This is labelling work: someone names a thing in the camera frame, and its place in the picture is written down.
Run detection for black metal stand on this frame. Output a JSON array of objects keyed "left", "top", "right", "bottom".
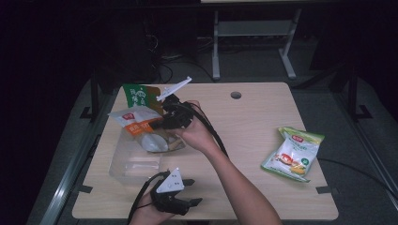
[
  {"left": 79, "top": 67, "right": 101, "bottom": 124},
  {"left": 345, "top": 60, "right": 374, "bottom": 122}
]

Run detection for green and white food packet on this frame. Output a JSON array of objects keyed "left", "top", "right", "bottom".
[{"left": 260, "top": 126, "right": 326, "bottom": 184}]

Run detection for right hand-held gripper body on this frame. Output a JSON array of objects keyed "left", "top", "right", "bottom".
[{"left": 156, "top": 76, "right": 195, "bottom": 130}]

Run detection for black cable on floor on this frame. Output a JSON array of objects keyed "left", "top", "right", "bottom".
[{"left": 316, "top": 157, "right": 398, "bottom": 203}]

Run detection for hand-held gripper black cable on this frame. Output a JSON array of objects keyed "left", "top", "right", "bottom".
[
  {"left": 183, "top": 102, "right": 230, "bottom": 158},
  {"left": 126, "top": 171, "right": 171, "bottom": 225}
]

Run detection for white metal desk frame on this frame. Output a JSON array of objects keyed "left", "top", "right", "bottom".
[{"left": 211, "top": 7, "right": 303, "bottom": 81}]

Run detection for aluminium rail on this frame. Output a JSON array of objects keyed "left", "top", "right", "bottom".
[
  {"left": 332, "top": 92, "right": 398, "bottom": 207},
  {"left": 38, "top": 132, "right": 102, "bottom": 225}
]

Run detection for clear plastic container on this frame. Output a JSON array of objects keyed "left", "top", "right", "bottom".
[{"left": 108, "top": 124, "right": 190, "bottom": 186}]

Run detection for right hand-held gripper black cable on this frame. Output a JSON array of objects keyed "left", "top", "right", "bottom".
[{"left": 183, "top": 102, "right": 230, "bottom": 158}]

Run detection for person's right hand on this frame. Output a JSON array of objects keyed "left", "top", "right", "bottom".
[{"left": 170, "top": 99, "right": 221, "bottom": 156}]

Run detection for white and orange food packet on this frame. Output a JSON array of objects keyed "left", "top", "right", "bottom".
[{"left": 107, "top": 105, "right": 187, "bottom": 154}]

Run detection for left hand-held gripper black cable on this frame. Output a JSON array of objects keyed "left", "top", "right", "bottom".
[{"left": 126, "top": 171, "right": 171, "bottom": 225}]

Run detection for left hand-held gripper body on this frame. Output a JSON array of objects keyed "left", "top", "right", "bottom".
[{"left": 150, "top": 167, "right": 192, "bottom": 217}]

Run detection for person's left hand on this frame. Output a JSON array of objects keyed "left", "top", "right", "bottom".
[{"left": 130, "top": 199, "right": 176, "bottom": 225}]

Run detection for green and red seasoning packet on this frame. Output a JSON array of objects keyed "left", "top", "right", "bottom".
[{"left": 122, "top": 82, "right": 164, "bottom": 115}]

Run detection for black floor cables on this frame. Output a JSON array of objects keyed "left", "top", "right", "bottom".
[{"left": 146, "top": 32, "right": 218, "bottom": 84}]

